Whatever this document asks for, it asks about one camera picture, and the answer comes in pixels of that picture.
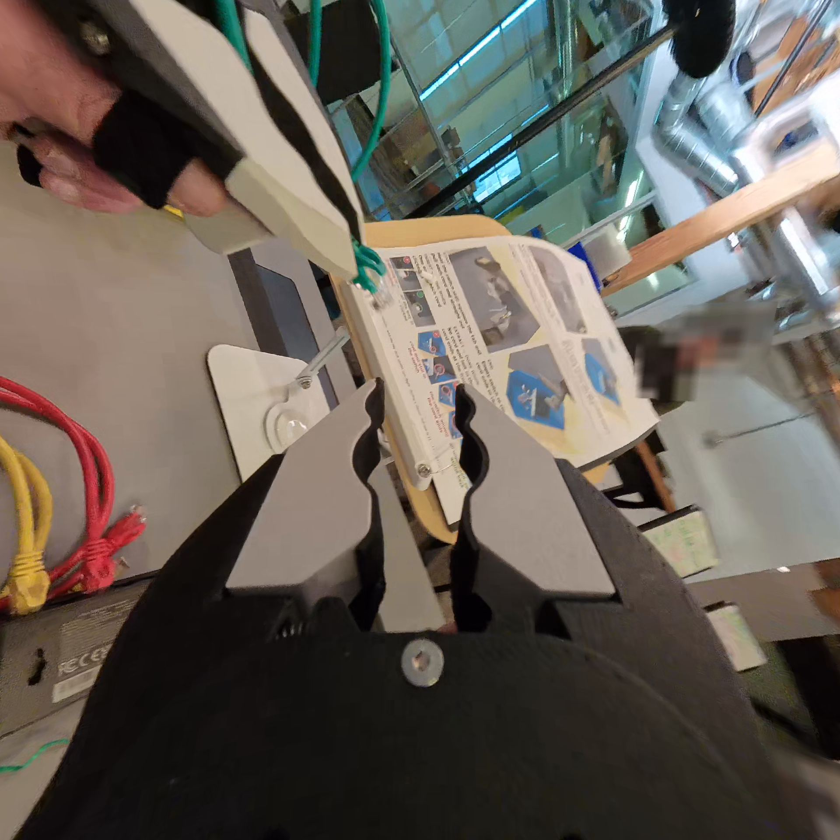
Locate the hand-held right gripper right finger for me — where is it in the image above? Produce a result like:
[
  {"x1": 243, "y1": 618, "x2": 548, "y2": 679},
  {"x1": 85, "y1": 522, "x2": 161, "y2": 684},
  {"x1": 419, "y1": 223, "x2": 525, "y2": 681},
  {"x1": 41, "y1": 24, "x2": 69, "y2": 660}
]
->
[{"x1": 451, "y1": 383, "x2": 616, "y2": 632}]

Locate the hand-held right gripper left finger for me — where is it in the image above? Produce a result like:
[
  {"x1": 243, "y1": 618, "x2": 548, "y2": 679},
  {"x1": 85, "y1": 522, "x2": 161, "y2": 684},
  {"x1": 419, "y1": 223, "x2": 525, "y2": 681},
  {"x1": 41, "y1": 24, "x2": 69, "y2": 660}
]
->
[{"x1": 225, "y1": 379, "x2": 387, "y2": 632}]

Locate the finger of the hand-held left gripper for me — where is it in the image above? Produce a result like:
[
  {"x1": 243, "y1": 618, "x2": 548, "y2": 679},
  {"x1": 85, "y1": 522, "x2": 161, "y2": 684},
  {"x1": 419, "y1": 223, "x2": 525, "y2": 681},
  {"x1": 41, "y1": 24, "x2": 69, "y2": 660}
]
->
[
  {"x1": 118, "y1": 0, "x2": 360, "y2": 281},
  {"x1": 245, "y1": 14, "x2": 366, "y2": 232}
]

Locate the green ethernet cable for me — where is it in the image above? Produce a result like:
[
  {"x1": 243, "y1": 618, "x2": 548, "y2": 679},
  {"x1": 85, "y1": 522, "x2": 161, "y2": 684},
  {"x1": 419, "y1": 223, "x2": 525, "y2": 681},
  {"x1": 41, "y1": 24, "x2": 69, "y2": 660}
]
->
[{"x1": 213, "y1": 0, "x2": 396, "y2": 311}]

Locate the person's left hand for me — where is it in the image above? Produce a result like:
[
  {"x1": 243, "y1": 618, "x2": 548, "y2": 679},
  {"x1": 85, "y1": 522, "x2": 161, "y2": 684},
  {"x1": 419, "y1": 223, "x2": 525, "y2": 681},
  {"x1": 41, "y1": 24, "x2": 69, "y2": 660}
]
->
[{"x1": 0, "y1": 0, "x2": 232, "y2": 219}]

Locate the instruction sheet on stand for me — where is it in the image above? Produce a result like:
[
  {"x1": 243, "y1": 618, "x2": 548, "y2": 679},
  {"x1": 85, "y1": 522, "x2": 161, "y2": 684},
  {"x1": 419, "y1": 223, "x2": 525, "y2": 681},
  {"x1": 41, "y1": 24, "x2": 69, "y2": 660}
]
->
[{"x1": 209, "y1": 213, "x2": 661, "y2": 547}]

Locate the printed instruction sheet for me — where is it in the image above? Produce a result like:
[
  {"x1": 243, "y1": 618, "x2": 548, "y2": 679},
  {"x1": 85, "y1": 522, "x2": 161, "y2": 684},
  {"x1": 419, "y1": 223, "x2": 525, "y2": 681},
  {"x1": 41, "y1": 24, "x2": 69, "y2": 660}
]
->
[{"x1": 344, "y1": 236, "x2": 660, "y2": 526}]

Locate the black fuzzy microphone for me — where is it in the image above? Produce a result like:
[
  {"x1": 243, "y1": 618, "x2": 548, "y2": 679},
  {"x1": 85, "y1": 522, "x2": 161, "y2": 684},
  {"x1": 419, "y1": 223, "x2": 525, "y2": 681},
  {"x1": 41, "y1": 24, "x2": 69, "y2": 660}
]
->
[{"x1": 661, "y1": 0, "x2": 737, "y2": 78}]

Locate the red ethernet cable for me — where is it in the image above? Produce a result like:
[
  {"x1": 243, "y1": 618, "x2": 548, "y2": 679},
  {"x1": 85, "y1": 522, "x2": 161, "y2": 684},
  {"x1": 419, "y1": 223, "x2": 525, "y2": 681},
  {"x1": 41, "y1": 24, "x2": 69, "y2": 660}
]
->
[{"x1": 0, "y1": 375, "x2": 147, "y2": 602}]

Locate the black network switch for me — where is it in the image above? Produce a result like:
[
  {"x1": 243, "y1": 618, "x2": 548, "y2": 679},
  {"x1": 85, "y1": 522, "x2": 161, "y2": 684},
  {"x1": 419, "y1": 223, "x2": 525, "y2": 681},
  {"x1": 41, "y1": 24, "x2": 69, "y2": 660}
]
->
[{"x1": 0, "y1": 577, "x2": 153, "y2": 737}]

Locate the yellow ethernet cable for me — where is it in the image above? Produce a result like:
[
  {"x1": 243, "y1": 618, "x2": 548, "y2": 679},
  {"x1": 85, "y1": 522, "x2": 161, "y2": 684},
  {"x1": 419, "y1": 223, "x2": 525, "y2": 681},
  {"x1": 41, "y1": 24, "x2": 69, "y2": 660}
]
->
[{"x1": 0, "y1": 436, "x2": 55, "y2": 616}]

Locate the silver air duct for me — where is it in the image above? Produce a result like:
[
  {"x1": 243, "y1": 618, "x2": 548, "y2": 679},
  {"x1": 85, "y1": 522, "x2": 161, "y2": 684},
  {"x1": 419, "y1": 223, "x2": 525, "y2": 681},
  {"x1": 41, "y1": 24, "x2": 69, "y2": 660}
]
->
[{"x1": 659, "y1": 59, "x2": 840, "y2": 199}]

